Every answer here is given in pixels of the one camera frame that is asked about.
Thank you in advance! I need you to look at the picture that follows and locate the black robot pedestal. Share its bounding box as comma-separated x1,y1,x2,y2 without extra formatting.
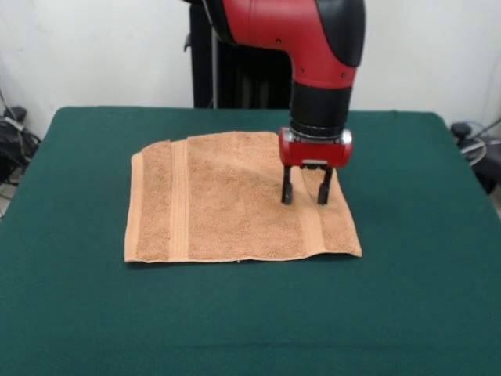
182,3,294,110

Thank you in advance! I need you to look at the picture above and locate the dark green table cloth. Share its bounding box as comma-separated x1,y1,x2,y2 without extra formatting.
0,105,501,376

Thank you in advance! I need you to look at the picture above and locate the tan terry towel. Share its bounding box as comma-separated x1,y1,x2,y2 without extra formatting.
124,131,363,264

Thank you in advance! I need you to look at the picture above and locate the black equipment with cables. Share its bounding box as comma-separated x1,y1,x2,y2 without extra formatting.
0,105,42,185

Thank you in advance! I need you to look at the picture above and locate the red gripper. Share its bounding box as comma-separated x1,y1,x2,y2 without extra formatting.
278,128,354,206

